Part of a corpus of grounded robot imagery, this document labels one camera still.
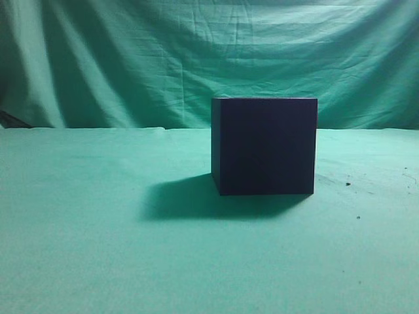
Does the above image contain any green backdrop cloth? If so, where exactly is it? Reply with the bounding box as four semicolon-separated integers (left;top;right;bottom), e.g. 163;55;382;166
1;1;418;129

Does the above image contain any dark blue groove box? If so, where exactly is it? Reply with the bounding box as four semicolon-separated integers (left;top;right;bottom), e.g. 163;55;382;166
211;97;318;196

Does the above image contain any green table cloth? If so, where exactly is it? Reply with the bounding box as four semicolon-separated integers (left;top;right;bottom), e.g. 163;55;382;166
1;128;418;313

